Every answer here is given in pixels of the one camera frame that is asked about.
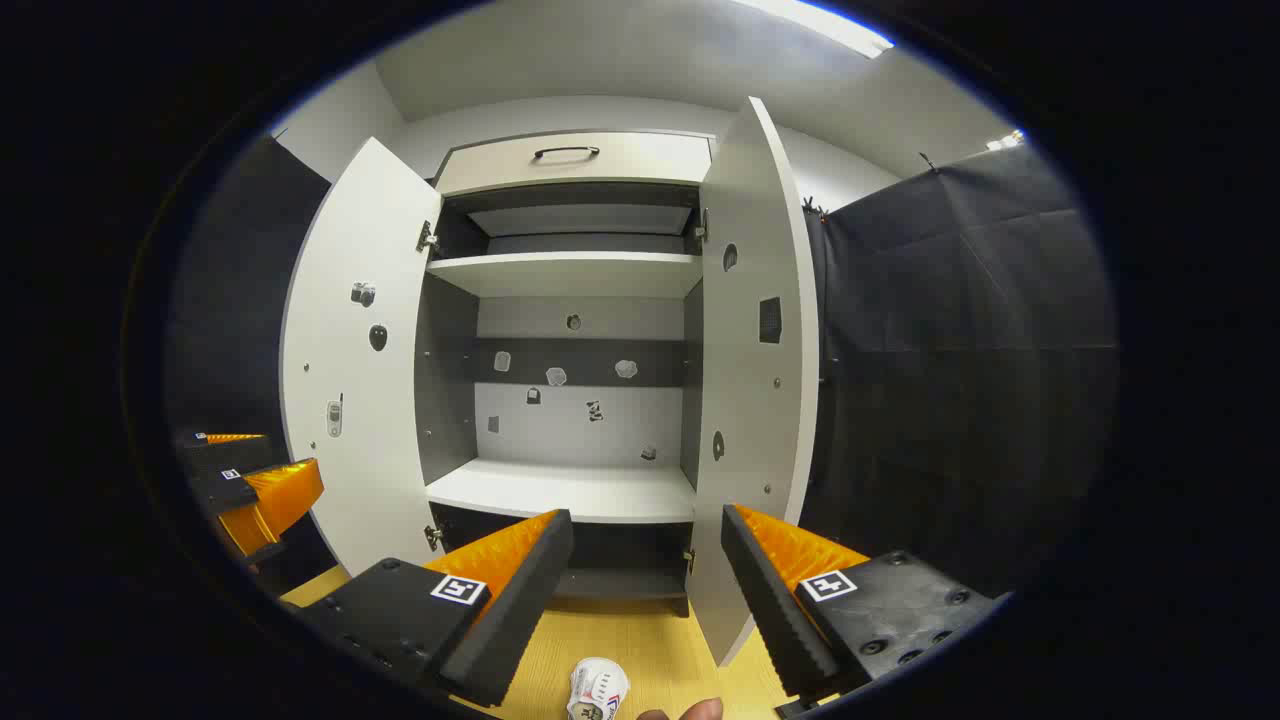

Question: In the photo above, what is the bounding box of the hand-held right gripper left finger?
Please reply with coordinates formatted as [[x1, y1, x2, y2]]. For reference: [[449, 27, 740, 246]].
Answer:
[[285, 508, 576, 709]]

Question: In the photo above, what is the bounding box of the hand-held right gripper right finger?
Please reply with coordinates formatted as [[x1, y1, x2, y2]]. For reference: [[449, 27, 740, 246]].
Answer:
[[720, 503, 1001, 706]]

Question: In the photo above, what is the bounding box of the white canvas shoe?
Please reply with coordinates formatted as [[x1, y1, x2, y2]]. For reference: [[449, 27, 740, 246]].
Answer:
[[567, 657, 631, 720]]

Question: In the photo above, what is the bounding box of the white shoe cabinet door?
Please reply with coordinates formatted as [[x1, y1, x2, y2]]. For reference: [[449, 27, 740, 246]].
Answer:
[[688, 97, 821, 669], [280, 137, 446, 579]]

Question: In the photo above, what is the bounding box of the white cabinet shelf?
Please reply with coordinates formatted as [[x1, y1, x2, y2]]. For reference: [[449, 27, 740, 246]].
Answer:
[[425, 458, 698, 525], [427, 251, 703, 299]]

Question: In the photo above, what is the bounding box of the white cabinet drawer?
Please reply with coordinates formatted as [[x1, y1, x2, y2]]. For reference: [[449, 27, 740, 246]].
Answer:
[[435, 131, 713, 198]]

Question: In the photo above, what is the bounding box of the black backdrop cloth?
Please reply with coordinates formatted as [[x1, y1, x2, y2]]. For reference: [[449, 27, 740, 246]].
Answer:
[[165, 135, 1119, 601]]

